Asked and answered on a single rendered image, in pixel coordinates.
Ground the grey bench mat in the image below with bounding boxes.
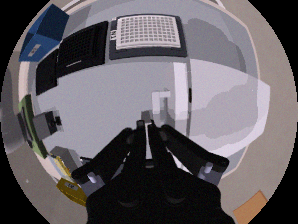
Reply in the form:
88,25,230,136
28,0,258,168

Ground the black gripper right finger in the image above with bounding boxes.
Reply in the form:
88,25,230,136
145,111,229,204

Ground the yellow waste bin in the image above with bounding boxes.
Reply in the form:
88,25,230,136
56,177,88,207

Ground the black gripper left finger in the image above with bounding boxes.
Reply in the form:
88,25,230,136
71,111,147,207

